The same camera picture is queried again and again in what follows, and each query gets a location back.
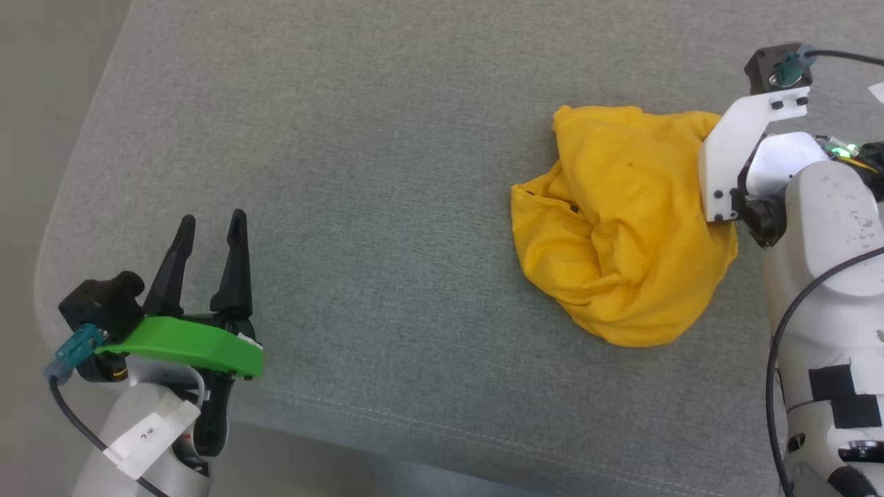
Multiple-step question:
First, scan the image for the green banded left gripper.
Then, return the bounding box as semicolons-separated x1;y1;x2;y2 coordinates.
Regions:
95;208;265;458

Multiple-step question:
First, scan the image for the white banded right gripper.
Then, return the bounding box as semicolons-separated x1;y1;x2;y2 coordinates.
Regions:
698;87;831;249

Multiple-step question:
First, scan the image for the yellow garment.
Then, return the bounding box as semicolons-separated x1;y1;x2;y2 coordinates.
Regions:
510;104;740;348

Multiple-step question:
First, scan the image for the white paper label tape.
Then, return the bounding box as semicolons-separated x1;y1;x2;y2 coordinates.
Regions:
103;397;202;480

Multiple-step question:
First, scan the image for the black tape patch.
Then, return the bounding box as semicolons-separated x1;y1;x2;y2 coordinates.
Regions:
808;364;883;430

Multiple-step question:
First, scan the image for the teal right camera cable connector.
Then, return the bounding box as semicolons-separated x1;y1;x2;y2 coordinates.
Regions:
776;46;817;88

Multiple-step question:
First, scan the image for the teal camera cable connector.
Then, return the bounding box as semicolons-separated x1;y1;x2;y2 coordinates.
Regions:
776;46;817;88
44;324;106;384

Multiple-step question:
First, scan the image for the teal left camera cable connector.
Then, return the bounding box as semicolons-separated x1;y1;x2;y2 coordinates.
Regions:
44;324;106;384

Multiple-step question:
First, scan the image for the black right camera cable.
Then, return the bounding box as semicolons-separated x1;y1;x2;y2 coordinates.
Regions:
805;48;884;68

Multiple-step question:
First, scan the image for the black camera cable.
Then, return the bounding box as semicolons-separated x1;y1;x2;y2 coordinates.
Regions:
48;376;170;497
805;48;884;68

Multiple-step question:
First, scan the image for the black cable along right arm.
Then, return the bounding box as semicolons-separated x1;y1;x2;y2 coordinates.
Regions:
765;247;884;497

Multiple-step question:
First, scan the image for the black left camera cable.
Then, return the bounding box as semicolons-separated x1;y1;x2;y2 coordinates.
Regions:
48;376;170;497

